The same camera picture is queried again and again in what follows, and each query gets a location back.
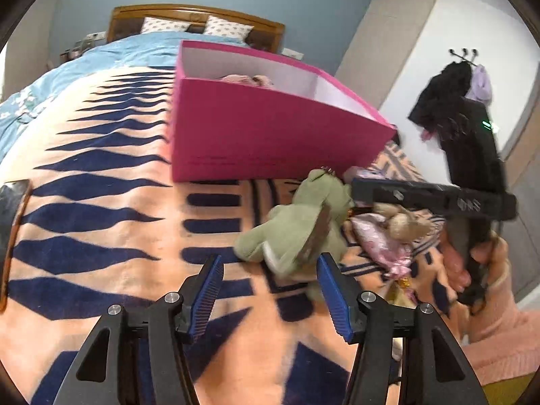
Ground orange navy patterned blanket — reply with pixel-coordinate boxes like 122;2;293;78
1;67;355;404

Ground left patterned pillow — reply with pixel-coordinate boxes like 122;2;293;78
140;17;190;34

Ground lilac hanging hoodie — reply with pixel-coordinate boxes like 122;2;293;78
466;65;492;105

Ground black hanging jacket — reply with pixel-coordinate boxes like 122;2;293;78
408;61;472;134

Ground pink sleeved right forearm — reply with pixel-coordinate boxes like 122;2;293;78
459;262;539;385

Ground beige teddy bear plush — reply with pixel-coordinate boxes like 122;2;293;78
373;203;433;243

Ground light blue duvet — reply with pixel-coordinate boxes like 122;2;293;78
1;31;247;156

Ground phone on blanket edge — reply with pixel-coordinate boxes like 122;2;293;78
0;179;32;313

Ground green dinosaur plush toy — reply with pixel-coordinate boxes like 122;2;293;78
234;168;354;300

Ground pink cardboard box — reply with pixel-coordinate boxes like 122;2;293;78
169;40;396;183

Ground person's right hand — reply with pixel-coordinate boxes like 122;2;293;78
440;228;511;303

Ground pink floral drawstring pouch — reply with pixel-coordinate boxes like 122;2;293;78
351;201;413;280

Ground patterned pillow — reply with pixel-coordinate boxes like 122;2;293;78
140;17;190;34
203;16;253;42

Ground right patterned pillow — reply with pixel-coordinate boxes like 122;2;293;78
203;16;253;42

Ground wooden headboard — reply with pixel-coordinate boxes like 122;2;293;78
106;4;286;53

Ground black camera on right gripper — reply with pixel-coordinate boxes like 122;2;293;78
437;97;506;194

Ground white wall socket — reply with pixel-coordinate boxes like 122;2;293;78
281;48;304;60

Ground black wall coat hooks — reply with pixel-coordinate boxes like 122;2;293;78
449;48;479;67

